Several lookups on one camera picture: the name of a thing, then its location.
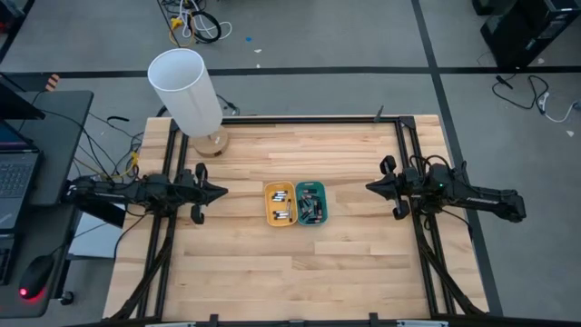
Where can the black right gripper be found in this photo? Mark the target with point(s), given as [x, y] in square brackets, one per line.
[408, 186]

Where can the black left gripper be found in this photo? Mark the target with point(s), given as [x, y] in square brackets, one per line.
[188, 191]

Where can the yellow plastic bin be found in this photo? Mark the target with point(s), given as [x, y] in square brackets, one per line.
[268, 204]

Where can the black copper Duracell AA battery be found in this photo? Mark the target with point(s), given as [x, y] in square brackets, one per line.
[302, 211]
[318, 204]
[310, 192]
[307, 199]

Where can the teal plastic bin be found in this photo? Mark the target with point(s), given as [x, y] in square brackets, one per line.
[323, 218]

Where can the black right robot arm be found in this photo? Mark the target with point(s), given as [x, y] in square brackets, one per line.
[490, 200]

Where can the white shade wooden base lamp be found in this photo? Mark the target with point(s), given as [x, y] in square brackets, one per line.
[186, 91]

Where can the black side desk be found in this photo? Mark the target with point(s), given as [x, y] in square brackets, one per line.
[63, 136]

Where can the black caster wheel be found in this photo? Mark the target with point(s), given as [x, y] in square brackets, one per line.
[66, 298]

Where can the orange black striped marker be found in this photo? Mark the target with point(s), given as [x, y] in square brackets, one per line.
[52, 82]

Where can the black computer mouse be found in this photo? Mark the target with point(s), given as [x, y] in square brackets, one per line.
[36, 274]

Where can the black laptop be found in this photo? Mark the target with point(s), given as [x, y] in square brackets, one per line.
[16, 177]

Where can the black computer tower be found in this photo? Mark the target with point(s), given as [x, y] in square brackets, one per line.
[526, 32]

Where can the black desk monitor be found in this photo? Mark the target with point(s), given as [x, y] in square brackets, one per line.
[13, 104]

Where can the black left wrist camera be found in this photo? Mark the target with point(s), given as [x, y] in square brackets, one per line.
[158, 182]

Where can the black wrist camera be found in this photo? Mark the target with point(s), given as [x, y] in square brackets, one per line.
[158, 182]
[439, 177]

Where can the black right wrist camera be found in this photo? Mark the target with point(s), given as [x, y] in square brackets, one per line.
[439, 177]

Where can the black mount post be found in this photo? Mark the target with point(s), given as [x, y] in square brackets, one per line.
[378, 114]

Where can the black aluminium table frame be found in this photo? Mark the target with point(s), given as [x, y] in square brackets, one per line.
[318, 120]

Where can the white bracket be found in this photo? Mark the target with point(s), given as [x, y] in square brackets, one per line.
[422, 324]
[170, 324]

